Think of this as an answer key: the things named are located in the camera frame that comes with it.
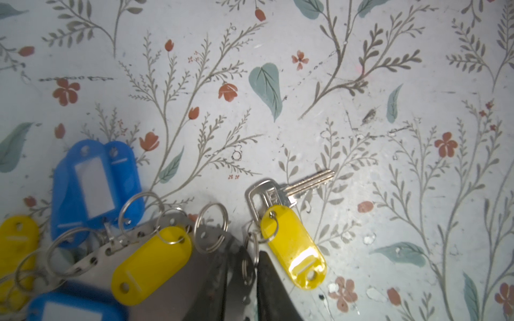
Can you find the blue key tag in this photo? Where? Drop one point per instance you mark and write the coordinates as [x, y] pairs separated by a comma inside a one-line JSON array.
[[74, 301], [124, 169], [83, 192]]

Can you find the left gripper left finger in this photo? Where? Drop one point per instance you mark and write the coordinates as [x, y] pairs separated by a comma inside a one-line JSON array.
[[211, 300]]

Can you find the yellow key tag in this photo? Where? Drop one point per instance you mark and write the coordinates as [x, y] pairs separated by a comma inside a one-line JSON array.
[[156, 261], [293, 247], [19, 238]]

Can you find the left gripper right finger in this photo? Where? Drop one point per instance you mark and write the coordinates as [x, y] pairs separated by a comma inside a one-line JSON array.
[[274, 303]]

